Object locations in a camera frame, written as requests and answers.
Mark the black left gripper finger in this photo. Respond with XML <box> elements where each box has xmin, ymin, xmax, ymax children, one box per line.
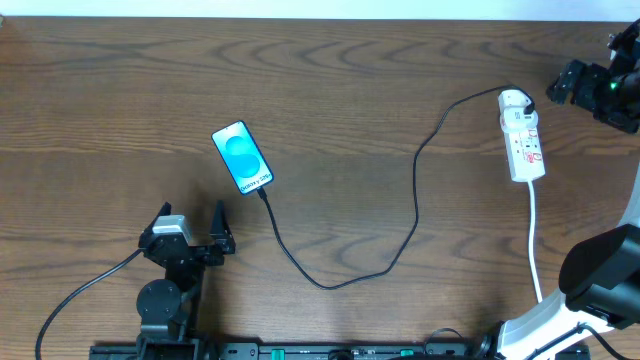
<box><xmin>209</xmin><ymin>200</ymin><xmax>235</xmax><ymax>245</ymax></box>
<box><xmin>142</xmin><ymin>202</ymin><xmax>172</xmax><ymax>235</ymax></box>

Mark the white power strip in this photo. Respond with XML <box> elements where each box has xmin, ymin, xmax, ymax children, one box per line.
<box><xmin>500</xmin><ymin>117</ymin><xmax>546</xmax><ymax>183</ymax></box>

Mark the blue Galaxy smartphone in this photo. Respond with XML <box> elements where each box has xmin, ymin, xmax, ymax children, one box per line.
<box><xmin>211</xmin><ymin>120</ymin><xmax>274</xmax><ymax>195</ymax></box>

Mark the black USB charging cable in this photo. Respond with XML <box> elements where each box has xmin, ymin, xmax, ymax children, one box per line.
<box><xmin>256</xmin><ymin>84</ymin><xmax>537</xmax><ymax>291</ymax></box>

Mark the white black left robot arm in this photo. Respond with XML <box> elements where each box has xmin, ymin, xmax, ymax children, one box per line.
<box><xmin>135</xmin><ymin>201</ymin><xmax>236</xmax><ymax>360</ymax></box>

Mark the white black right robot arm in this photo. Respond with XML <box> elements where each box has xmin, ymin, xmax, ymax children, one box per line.
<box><xmin>479</xmin><ymin>60</ymin><xmax>639</xmax><ymax>359</ymax></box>

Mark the white USB wall charger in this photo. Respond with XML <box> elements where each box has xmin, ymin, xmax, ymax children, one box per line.
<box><xmin>498</xmin><ymin>89</ymin><xmax>539</xmax><ymax>134</ymax></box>

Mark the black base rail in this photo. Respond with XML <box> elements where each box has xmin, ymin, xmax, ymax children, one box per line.
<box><xmin>89</xmin><ymin>341</ymin><xmax>591</xmax><ymax>360</ymax></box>

